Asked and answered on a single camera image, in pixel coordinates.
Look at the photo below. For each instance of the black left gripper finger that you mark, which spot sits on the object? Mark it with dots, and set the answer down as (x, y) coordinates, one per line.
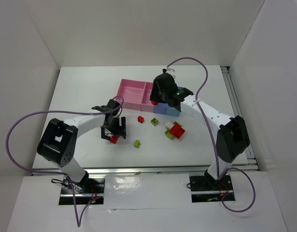
(121, 128)
(106, 134)

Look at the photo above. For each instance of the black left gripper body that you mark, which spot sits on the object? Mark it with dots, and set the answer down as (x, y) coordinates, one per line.
(113, 129)

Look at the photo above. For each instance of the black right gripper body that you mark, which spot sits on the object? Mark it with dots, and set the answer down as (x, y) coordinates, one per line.
(157, 94)

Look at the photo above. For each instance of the small red lego brick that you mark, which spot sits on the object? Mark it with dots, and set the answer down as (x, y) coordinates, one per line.
(140, 119)

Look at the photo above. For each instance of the green lego brick with studs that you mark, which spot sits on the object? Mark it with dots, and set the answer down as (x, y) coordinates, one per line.
(154, 122)

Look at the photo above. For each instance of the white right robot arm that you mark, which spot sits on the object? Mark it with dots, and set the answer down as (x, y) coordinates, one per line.
(229, 134)

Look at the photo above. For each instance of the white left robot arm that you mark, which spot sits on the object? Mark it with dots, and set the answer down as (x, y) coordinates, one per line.
(58, 141)

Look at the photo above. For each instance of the dark blue container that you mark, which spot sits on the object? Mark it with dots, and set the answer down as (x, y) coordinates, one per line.
(161, 108)

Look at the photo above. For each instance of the light blue container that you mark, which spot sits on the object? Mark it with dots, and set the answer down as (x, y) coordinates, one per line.
(173, 111)

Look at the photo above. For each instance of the small pink container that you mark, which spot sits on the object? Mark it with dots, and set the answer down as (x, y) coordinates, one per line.
(146, 104)

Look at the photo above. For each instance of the white lego brick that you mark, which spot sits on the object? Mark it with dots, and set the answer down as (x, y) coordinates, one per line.
(169, 125)

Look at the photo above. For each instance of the large red lego brick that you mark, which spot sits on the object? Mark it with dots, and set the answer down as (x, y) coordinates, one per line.
(177, 131)

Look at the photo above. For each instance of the green lego plate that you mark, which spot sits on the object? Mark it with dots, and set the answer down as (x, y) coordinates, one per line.
(169, 135)

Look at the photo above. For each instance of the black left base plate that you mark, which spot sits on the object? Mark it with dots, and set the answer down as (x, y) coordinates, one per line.
(94, 192)

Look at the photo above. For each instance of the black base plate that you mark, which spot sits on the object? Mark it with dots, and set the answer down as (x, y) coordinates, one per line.
(201, 192)
(94, 192)

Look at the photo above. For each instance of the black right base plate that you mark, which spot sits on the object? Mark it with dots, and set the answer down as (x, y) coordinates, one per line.
(201, 192)

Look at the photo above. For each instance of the aluminium side rail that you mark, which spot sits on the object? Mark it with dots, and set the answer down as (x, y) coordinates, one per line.
(237, 111)

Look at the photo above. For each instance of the aluminium front rail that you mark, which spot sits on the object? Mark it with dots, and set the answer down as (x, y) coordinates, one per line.
(146, 170)

